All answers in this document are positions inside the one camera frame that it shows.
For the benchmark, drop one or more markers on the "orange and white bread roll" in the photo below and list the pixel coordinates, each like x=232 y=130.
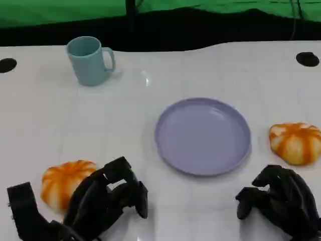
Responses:
x=293 y=145
x=60 y=185

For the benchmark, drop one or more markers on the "black table grommet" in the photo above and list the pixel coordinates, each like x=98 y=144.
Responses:
x=7 y=65
x=307 y=59

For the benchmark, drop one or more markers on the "green cloth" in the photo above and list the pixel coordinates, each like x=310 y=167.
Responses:
x=62 y=10

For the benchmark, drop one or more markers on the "pale green mug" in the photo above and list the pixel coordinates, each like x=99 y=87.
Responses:
x=87 y=65

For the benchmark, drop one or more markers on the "black pole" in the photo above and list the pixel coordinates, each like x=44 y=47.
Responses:
x=130 y=15

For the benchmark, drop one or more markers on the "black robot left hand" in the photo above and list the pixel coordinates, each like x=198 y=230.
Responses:
x=90 y=200

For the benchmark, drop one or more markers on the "black cloth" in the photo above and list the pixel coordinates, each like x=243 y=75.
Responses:
x=175 y=32

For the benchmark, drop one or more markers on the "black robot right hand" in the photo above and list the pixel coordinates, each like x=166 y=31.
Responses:
x=288 y=198

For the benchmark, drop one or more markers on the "lilac plate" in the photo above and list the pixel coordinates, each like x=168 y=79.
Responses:
x=203 y=135

